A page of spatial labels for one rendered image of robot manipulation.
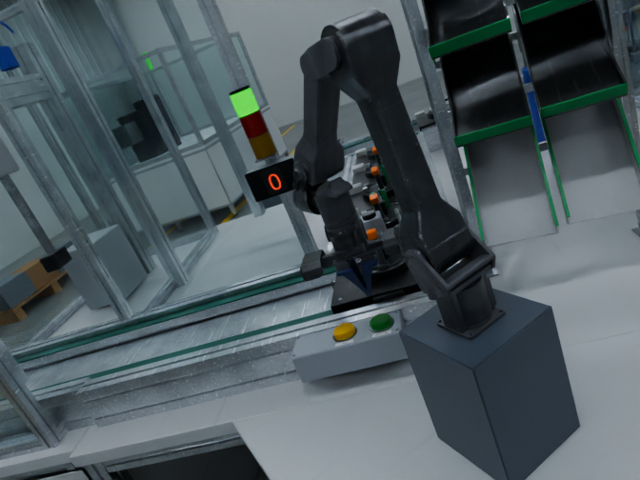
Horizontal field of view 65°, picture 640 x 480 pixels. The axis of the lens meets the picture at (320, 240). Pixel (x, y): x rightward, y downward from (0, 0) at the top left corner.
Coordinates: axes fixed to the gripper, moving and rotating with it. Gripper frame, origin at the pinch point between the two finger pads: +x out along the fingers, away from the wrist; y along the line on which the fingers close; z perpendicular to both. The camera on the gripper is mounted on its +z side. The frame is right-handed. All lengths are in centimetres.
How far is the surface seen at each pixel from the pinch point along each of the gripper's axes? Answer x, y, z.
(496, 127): -14.9, -29.1, 11.5
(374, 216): -2.8, -3.2, 20.3
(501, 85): -19.1, -33.8, 24.1
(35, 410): 10, 80, 3
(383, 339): 10.5, -0.1, -3.9
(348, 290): 8.8, 6.5, 14.4
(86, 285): 9, 111, 76
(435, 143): 17, -25, 138
